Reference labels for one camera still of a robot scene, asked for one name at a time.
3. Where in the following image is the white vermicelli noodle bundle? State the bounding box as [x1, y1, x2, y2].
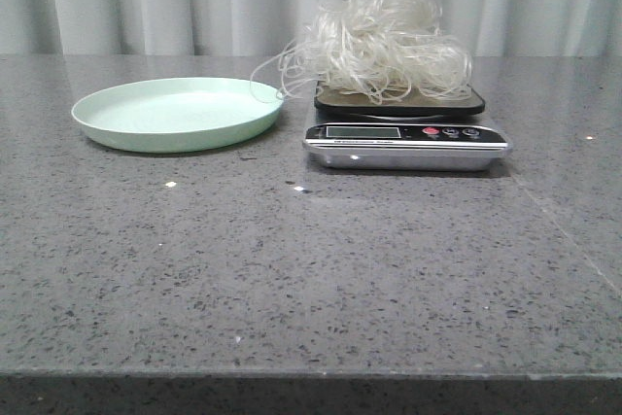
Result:
[273, 0, 472, 105]

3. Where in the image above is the silver digital kitchen scale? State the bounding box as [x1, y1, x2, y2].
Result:
[302, 87, 512, 172]

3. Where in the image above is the light green round plate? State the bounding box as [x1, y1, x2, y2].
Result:
[71, 77, 284, 154]

